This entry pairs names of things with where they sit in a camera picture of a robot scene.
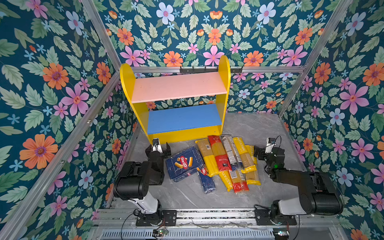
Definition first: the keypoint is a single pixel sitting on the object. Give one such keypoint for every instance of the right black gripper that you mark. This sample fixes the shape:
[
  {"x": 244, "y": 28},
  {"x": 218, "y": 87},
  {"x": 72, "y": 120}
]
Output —
[{"x": 267, "y": 154}]

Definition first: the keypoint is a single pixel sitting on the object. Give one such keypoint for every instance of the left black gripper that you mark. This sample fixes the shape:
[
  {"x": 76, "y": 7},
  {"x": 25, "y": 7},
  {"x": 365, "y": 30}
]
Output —
[{"x": 157, "y": 153}]

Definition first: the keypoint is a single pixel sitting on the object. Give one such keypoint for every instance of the blue Barilla rigatoni bag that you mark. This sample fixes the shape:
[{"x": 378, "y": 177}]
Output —
[{"x": 184, "y": 164}]

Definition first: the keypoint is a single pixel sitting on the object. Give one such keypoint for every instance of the yellow spaghetti bag with barcode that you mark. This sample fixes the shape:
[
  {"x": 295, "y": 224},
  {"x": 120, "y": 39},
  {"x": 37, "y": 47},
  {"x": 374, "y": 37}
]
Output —
[{"x": 208, "y": 157}]

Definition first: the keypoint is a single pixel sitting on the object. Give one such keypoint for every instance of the blue Barilla spaghetti box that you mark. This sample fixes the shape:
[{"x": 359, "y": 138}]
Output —
[{"x": 207, "y": 182}]

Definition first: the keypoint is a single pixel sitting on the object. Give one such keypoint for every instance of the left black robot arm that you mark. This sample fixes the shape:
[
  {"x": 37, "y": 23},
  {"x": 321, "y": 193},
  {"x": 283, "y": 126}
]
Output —
[{"x": 133, "y": 181}]

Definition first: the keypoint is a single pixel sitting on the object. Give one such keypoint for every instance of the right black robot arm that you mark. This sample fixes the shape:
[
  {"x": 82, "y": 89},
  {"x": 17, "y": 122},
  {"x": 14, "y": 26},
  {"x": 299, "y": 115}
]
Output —
[{"x": 317, "y": 195}]

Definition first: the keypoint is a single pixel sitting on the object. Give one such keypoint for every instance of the yellow shelf unit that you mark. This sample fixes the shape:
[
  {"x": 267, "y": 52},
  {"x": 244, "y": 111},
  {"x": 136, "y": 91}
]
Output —
[{"x": 179, "y": 124}]

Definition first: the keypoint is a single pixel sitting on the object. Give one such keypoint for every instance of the yellow Pastatime bag upper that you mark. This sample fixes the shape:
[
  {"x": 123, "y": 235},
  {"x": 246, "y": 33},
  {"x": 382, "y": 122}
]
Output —
[{"x": 245, "y": 156}]

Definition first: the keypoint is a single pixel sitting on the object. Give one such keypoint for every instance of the yellow pastatime bag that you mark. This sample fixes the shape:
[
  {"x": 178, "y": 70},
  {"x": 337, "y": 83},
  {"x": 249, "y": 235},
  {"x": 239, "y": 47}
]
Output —
[
  {"x": 226, "y": 179},
  {"x": 245, "y": 156},
  {"x": 253, "y": 177}
]

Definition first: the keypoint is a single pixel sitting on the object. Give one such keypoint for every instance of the yellow Pastatime bag right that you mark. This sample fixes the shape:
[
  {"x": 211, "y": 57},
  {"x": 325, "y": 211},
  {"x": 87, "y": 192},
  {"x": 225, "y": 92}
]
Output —
[{"x": 253, "y": 177}]

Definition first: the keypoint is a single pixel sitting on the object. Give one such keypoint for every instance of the clear blue white spaghetti bag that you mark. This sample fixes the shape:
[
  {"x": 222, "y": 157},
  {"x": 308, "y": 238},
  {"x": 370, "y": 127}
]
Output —
[{"x": 232, "y": 152}]

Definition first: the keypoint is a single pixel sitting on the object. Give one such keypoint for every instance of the red ended spaghetti bag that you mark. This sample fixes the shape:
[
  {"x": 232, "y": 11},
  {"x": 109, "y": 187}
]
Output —
[{"x": 239, "y": 182}]

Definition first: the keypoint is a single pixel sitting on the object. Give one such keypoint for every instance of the yellow Pastatime bag lower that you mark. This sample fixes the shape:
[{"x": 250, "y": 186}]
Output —
[{"x": 226, "y": 179}]

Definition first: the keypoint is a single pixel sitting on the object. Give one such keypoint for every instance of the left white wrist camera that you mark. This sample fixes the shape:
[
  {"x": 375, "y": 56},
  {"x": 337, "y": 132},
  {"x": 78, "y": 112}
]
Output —
[{"x": 156, "y": 146}]

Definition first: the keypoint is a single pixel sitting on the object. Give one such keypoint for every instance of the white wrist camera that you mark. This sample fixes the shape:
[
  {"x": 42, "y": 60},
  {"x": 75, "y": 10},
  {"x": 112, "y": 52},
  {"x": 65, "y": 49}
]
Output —
[
  {"x": 156, "y": 146},
  {"x": 270, "y": 144}
]

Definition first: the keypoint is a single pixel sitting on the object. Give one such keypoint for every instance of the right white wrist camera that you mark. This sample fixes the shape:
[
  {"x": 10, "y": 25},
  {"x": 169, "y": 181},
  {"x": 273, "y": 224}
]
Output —
[{"x": 270, "y": 144}]

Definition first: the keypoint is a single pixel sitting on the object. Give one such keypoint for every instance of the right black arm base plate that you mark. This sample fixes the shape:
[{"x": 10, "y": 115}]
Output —
[{"x": 266, "y": 217}]

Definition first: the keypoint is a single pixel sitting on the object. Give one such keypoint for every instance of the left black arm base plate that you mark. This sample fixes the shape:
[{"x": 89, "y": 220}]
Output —
[{"x": 160, "y": 218}]

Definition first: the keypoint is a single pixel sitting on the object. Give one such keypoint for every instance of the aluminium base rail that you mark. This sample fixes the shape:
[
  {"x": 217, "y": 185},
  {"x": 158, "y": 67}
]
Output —
[{"x": 221, "y": 217}]

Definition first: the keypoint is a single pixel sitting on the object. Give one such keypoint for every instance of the white vented cable duct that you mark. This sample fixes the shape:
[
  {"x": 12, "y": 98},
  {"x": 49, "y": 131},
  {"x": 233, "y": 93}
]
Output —
[{"x": 187, "y": 234}]

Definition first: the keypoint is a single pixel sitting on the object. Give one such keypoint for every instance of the black bracket on back rail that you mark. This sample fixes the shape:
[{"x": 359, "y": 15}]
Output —
[{"x": 199, "y": 70}]

